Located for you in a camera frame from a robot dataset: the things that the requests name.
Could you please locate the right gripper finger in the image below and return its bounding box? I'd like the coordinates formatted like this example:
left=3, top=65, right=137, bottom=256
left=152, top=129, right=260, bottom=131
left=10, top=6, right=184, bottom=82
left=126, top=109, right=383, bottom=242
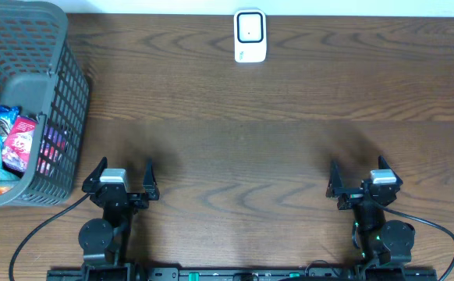
left=378, top=155, right=403, bottom=186
left=325, top=160, right=343, bottom=197

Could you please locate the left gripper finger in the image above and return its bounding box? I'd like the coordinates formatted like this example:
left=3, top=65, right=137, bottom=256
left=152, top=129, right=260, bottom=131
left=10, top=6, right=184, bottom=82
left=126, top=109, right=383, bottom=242
left=82, top=157, right=108, bottom=193
left=142, top=159, right=160, bottom=201

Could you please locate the red purple snack packet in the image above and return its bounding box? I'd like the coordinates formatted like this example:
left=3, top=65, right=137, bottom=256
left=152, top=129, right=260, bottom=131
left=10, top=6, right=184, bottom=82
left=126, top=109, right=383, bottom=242
left=2, top=116, right=37, bottom=173

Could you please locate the blue Oreo cookie pack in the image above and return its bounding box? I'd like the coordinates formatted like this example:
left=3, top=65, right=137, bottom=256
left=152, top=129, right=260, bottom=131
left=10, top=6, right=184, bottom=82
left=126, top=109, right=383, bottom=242
left=0, top=105, right=20, bottom=149

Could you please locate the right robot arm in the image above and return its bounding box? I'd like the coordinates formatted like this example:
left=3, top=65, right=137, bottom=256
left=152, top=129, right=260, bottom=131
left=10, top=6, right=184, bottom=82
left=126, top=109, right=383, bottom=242
left=326, top=156, right=415, bottom=280

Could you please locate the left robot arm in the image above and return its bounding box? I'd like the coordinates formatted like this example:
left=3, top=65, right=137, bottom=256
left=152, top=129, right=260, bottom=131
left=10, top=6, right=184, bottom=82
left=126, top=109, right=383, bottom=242
left=78, top=158, right=160, bottom=281

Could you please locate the white barcode scanner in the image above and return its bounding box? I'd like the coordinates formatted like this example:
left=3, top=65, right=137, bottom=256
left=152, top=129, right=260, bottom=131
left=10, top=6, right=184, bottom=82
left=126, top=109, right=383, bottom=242
left=233, top=9, right=268, bottom=63

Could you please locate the grey plastic mesh basket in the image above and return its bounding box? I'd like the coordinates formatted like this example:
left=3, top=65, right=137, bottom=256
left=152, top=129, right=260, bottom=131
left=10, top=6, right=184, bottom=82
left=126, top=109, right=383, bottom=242
left=0, top=1, right=90, bottom=207

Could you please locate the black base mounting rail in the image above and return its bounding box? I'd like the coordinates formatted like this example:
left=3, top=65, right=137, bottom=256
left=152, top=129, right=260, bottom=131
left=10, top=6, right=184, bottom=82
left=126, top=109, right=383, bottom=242
left=46, top=267, right=437, bottom=281

